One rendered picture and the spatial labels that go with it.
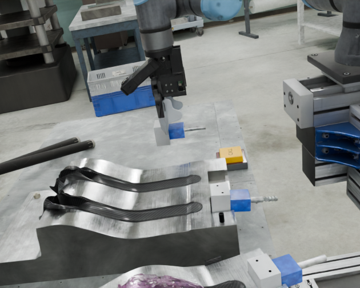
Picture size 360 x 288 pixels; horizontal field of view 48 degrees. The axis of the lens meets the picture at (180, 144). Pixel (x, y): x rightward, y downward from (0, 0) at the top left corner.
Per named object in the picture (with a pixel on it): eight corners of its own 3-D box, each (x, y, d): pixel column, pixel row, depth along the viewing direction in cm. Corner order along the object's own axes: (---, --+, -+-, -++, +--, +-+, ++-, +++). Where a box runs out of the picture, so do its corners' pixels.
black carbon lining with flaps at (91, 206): (202, 180, 94) (196, 144, 90) (204, 223, 80) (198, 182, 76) (56, 198, 97) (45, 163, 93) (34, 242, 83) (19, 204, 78)
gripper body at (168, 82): (187, 98, 98) (179, 48, 93) (152, 103, 99) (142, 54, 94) (187, 88, 105) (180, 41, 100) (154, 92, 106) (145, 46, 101)
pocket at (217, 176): (228, 182, 95) (227, 168, 93) (231, 195, 90) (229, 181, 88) (209, 184, 95) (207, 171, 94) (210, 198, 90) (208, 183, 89)
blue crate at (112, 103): (153, 93, 432) (150, 73, 422) (157, 106, 395) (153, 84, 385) (96, 104, 428) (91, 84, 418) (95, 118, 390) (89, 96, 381)
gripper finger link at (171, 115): (184, 134, 100) (179, 97, 98) (161, 137, 101) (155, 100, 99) (185, 132, 103) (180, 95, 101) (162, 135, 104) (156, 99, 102)
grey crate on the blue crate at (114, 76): (150, 74, 423) (147, 60, 416) (154, 85, 386) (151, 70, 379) (91, 85, 418) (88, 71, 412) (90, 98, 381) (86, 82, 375)
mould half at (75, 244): (228, 188, 102) (223, 140, 96) (240, 261, 79) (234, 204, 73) (36, 211, 106) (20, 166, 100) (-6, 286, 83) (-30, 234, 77)
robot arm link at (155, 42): (138, 35, 92) (142, 28, 99) (142, 55, 94) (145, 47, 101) (171, 30, 91) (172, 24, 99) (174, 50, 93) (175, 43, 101)
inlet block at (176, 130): (206, 132, 109) (204, 114, 107) (207, 140, 105) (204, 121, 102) (158, 138, 110) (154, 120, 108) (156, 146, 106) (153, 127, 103)
